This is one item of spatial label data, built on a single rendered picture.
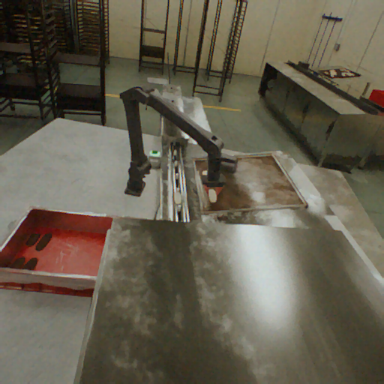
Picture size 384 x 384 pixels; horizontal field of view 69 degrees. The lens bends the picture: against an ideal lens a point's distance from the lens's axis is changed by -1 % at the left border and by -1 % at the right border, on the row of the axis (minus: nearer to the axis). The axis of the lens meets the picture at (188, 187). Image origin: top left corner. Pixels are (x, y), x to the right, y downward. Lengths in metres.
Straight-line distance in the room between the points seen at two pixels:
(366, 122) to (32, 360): 3.90
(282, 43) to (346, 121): 5.30
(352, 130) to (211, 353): 3.76
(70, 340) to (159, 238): 0.53
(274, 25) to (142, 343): 8.58
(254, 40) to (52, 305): 8.20
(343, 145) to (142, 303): 3.80
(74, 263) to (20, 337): 0.28
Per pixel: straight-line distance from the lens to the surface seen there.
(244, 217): 1.28
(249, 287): 0.52
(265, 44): 8.77
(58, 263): 1.17
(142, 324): 0.45
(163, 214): 1.29
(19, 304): 1.10
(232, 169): 1.17
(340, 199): 1.92
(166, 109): 1.20
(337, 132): 3.95
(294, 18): 8.93
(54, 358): 0.98
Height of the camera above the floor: 1.70
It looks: 34 degrees down
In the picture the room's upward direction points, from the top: 10 degrees clockwise
